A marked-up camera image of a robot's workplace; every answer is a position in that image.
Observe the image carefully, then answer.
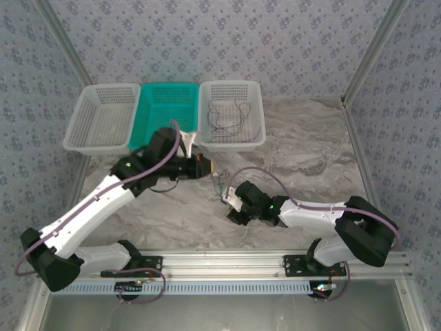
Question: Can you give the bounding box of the black controller board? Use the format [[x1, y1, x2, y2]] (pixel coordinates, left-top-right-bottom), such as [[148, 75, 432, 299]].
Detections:
[[114, 281, 143, 301], [308, 281, 337, 299]]

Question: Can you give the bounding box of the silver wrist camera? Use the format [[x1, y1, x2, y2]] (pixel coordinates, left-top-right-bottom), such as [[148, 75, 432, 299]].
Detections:
[[178, 130, 201, 159], [221, 185, 244, 212]]

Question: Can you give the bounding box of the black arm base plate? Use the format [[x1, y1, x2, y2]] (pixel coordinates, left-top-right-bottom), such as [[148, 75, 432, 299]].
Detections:
[[100, 255, 164, 278], [283, 254, 347, 278]]

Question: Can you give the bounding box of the teal perforated plastic basket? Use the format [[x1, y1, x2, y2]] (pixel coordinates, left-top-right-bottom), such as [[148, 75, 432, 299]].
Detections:
[[127, 81, 201, 152]]

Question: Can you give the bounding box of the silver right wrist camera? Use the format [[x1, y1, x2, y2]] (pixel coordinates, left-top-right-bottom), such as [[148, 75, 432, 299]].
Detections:
[[221, 185, 244, 212]]

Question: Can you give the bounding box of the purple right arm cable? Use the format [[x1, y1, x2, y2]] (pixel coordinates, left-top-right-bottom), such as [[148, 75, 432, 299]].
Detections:
[[225, 166, 402, 303]]

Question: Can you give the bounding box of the grey metal bottom panel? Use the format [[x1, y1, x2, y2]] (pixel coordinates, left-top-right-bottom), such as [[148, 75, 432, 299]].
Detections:
[[20, 279, 424, 331]]

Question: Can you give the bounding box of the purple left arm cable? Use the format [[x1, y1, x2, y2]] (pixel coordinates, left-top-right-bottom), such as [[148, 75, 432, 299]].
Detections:
[[14, 119, 167, 305]]

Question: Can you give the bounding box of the aluminium frame post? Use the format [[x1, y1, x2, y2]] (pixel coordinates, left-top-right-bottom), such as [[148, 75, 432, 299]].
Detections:
[[340, 0, 413, 108], [34, 0, 96, 89]]

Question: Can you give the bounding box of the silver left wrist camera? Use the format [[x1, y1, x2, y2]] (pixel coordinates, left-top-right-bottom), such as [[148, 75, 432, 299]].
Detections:
[[178, 130, 201, 159]]

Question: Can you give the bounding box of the white slotted cable duct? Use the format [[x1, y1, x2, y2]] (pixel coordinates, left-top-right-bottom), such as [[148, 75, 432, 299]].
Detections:
[[50, 279, 323, 297]]

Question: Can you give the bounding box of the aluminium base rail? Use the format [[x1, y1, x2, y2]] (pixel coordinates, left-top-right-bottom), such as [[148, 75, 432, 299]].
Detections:
[[37, 250, 413, 280]]

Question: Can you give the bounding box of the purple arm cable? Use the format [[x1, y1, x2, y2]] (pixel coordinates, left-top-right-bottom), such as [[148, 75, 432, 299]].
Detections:
[[225, 166, 402, 303], [14, 119, 167, 305]]

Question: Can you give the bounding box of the white perforated plastic basket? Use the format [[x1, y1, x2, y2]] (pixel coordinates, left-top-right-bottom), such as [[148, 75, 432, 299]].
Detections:
[[196, 79, 267, 152], [63, 82, 142, 156]]

